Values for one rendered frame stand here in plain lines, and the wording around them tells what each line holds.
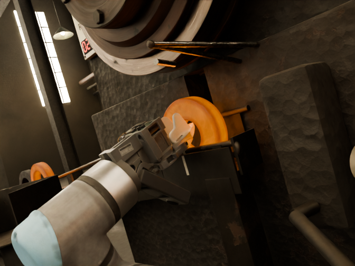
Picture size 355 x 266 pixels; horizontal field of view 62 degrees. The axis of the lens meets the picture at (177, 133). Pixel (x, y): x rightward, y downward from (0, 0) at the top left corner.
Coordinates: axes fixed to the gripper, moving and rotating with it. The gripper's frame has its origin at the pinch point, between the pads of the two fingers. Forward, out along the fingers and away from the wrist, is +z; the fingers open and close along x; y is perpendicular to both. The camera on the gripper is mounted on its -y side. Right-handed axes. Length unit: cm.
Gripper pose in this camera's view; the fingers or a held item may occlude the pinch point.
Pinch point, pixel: (190, 130)
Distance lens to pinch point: 62.1
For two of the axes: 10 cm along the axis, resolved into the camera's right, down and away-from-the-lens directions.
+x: -6.8, 1.7, 7.1
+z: 5.6, -5.1, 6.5
